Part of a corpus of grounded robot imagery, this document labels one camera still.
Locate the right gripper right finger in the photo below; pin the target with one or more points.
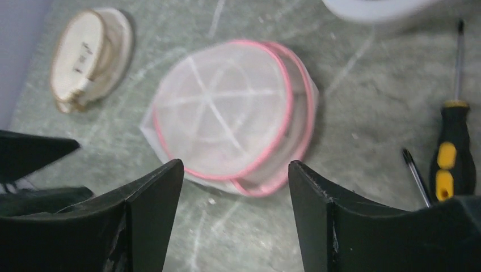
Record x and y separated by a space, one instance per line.
339 230

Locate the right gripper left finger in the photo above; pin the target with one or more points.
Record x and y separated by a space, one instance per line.
126 229

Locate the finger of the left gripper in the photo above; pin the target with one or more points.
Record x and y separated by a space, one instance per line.
27 202
23 154

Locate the white mesh laundry bag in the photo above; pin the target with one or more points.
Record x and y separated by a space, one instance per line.
91 58

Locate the long yellow black screwdriver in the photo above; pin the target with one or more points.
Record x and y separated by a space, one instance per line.
409 161

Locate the black yellow short screwdriver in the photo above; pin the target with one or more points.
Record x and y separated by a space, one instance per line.
452 170

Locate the white plastic basket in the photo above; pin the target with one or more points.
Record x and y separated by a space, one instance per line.
374 12

